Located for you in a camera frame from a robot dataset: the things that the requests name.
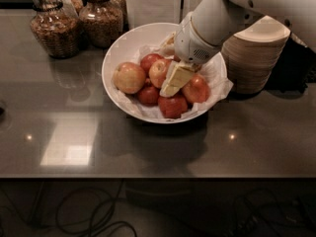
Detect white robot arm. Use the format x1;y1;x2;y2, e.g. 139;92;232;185
174;0;316;92

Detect granola glass jar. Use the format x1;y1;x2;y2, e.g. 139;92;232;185
79;0;123;48
30;0;81;58

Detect black floor cables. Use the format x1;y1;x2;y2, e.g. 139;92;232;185
226;188;316;237
0;179;138;237

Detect black floor cables left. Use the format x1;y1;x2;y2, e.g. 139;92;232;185
0;179;138;237

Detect red apple front centre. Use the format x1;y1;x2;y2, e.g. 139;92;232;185
158;94;188;119

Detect front left granola glass jar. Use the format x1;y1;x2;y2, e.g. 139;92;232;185
30;0;81;58

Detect right granola glass jar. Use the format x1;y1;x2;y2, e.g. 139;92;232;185
79;0;123;48

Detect red apple back right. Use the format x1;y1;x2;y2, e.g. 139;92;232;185
173;54;181;62

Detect dark red apple front left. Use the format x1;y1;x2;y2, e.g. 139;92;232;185
136;85;159;106

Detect back left granola jar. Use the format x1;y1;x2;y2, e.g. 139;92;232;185
59;0;83;17

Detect yellow-red apple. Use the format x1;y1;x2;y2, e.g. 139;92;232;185
149;59;171;89

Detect red apple back left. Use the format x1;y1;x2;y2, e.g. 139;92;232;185
140;53;162;73

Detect black floor cables right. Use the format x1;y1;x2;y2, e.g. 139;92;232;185
226;188;316;237

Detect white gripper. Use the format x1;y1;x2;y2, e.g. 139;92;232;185
159;12;220;98

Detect front stack paper bowls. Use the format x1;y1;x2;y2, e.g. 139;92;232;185
221;16;290;95

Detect yellowish apple far left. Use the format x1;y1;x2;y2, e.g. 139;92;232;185
113;62;146;94

